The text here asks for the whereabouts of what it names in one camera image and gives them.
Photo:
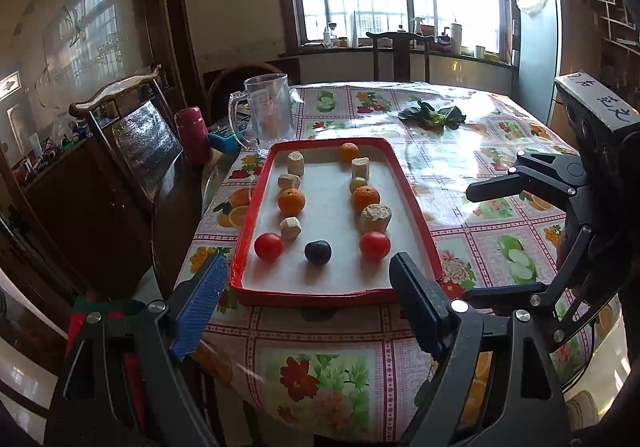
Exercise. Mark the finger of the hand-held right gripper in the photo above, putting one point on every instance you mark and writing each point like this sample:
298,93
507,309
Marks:
545,172
550,297

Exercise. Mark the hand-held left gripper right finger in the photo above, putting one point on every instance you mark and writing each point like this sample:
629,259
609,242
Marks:
415,297

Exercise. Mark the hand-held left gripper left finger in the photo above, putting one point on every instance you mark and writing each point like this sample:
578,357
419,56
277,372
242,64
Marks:
200,309

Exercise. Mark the large beige steamed bun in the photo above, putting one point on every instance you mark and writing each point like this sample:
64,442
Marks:
375,218

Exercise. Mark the dark purple plum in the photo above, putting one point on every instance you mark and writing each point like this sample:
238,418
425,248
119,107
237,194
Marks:
318,252

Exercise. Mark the orange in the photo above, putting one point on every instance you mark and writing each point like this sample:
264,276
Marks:
291,202
365,198
349,152

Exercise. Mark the green apple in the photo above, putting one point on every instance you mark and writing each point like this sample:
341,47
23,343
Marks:
358,183

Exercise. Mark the red rimmed white tray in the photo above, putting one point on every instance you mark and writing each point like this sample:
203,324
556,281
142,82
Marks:
325,207

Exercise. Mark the beige bun piece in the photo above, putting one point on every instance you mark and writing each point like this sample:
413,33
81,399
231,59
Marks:
296,162
360,166

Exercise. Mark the beige bun piece mid-left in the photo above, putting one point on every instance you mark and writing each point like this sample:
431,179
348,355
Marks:
289,181

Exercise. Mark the red tomato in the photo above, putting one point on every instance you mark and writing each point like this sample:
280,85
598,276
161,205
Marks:
268,246
374,245

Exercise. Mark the grey refrigerator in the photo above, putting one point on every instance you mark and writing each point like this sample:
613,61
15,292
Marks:
537,47

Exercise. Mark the red and green cloth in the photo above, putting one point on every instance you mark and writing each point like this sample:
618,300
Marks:
75,327

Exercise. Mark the green bok choy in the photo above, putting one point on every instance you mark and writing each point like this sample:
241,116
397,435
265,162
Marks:
432,114

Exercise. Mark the small teapot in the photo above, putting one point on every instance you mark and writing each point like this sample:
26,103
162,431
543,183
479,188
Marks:
443,41

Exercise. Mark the blue box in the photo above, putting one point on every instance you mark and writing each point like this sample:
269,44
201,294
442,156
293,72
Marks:
222,139

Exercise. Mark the red thermos bottle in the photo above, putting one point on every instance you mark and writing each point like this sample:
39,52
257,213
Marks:
192,134

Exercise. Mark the red box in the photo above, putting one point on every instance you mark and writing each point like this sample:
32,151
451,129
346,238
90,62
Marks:
427,31

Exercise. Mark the dark wooden cabinet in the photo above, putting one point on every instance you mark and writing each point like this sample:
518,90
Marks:
60,187

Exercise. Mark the dark wooden chair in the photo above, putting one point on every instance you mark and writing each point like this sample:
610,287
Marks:
400,52

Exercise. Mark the spray bottle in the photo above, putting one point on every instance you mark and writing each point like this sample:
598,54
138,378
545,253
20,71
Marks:
419,29

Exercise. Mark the clear glass pitcher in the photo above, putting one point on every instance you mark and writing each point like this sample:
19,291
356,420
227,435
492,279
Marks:
262,114

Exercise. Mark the round backed wooden chair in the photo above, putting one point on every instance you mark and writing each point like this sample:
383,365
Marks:
245,77

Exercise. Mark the small bottle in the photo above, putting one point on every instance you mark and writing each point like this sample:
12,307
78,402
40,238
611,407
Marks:
327,34

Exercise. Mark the wooden wall shelf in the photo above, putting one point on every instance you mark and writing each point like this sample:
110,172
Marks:
615,17

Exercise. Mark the wooden chair with carved rail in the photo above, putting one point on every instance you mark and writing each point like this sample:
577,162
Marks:
135,137

